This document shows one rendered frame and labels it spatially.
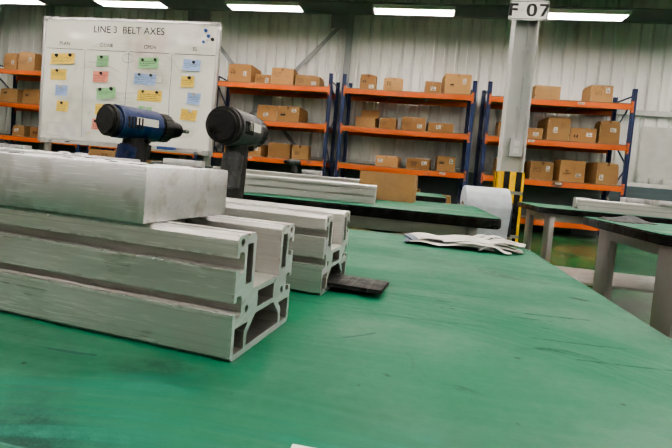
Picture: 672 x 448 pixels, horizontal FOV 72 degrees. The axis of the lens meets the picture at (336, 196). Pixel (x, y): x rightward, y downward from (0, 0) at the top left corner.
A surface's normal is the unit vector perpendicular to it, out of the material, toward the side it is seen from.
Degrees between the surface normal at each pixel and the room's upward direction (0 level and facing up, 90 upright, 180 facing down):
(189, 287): 90
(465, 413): 0
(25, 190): 90
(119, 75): 90
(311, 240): 90
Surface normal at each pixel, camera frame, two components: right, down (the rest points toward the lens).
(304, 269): -0.28, 0.03
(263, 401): 0.09, -0.99
